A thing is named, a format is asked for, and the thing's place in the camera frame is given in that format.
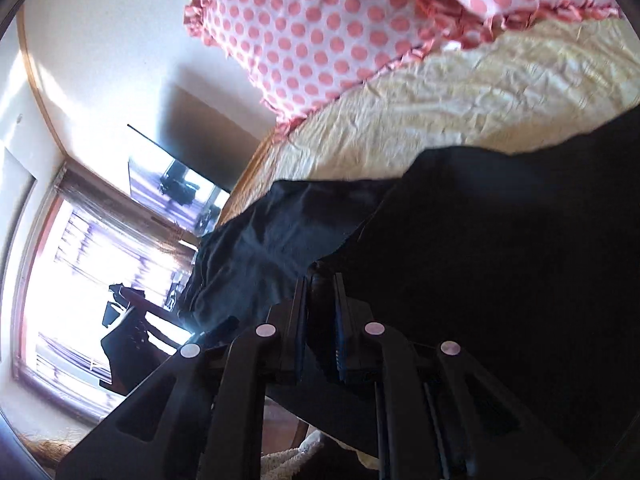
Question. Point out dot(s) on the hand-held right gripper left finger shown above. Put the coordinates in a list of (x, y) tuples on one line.
[(300, 332)]

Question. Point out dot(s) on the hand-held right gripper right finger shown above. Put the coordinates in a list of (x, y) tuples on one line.
[(340, 335)]

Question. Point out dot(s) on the black pants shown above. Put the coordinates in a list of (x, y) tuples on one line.
[(450, 240)]

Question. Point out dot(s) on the white fluffy rug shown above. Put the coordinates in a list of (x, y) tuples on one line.
[(295, 462)]

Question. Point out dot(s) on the window with curtains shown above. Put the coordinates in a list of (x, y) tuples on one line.
[(80, 270)]

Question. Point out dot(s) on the cream quilted bedspread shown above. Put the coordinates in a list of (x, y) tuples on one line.
[(450, 105)]

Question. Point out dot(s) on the pink polka dot pillow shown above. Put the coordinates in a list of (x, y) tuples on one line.
[(320, 35)]

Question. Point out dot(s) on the wall-mounted television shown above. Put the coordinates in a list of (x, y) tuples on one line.
[(172, 180)]

